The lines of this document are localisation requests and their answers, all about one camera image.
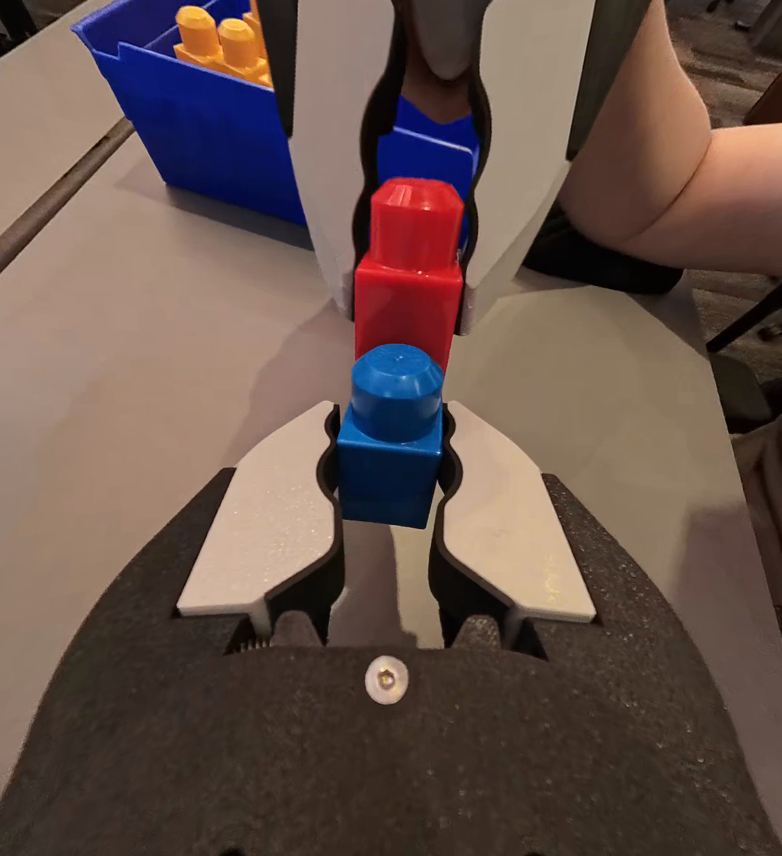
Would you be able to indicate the person's right forearm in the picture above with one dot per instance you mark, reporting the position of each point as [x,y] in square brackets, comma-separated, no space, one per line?
[698,180]

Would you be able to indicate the blue plastic bin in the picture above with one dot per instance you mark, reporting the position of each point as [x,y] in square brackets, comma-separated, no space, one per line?
[197,134]

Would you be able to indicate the black wrist rest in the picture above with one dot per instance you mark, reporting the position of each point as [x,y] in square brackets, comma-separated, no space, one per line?
[598,274]

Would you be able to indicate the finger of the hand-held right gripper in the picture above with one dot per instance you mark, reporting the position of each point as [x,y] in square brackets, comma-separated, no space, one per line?
[330,134]
[531,134]

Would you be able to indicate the red mega block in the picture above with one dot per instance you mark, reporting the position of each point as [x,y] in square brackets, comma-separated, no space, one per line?
[404,301]

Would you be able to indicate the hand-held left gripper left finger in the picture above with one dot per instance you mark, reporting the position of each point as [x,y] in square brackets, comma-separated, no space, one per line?
[263,528]

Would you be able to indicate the blue mega block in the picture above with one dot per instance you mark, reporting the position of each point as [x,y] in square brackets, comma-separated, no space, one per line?
[387,475]

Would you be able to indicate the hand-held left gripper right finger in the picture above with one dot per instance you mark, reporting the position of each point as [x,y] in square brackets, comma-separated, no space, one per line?
[511,535]

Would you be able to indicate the orange three-stud mega block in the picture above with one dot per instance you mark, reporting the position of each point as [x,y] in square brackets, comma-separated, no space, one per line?
[253,10]
[230,53]

